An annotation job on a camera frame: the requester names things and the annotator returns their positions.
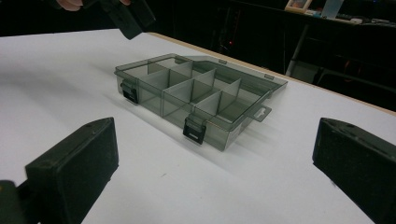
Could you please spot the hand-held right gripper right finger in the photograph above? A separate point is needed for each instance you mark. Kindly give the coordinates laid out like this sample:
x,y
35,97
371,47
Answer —
x,y
361,168

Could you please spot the wooden picture frame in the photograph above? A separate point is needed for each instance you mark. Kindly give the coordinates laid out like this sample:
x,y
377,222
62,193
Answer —
x,y
298,5

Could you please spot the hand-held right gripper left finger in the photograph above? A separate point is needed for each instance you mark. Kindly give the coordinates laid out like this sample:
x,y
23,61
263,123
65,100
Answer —
x,y
74,171

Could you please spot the white board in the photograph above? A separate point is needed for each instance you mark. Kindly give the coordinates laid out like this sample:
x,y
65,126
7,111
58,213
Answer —
x,y
93,93

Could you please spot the white-legged wooden desk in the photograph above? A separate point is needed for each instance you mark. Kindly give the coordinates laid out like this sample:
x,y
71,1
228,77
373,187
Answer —
x,y
295,56

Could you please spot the grey transparent compartment box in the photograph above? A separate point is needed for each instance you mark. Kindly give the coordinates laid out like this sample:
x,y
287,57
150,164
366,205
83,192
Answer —
x,y
199,99

